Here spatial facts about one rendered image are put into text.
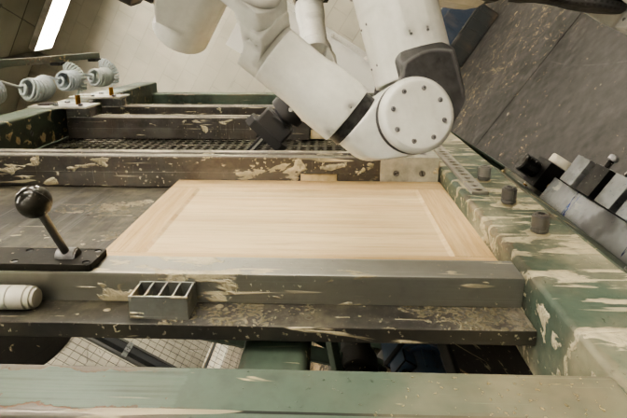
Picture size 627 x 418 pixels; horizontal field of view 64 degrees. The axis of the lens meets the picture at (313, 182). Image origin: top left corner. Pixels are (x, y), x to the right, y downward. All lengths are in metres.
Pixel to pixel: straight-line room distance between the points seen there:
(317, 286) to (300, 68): 0.27
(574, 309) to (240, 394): 0.35
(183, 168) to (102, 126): 0.67
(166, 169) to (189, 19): 0.62
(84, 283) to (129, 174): 0.50
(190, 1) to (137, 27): 6.20
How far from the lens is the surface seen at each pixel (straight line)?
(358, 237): 0.79
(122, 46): 6.85
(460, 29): 5.22
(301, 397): 0.42
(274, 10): 0.53
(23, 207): 0.63
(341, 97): 0.52
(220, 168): 1.10
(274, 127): 1.23
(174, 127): 1.67
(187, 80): 6.62
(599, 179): 0.93
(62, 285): 0.71
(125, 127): 1.72
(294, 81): 0.53
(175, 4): 0.56
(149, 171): 1.15
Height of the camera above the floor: 1.25
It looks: 7 degrees down
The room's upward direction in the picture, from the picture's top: 59 degrees counter-clockwise
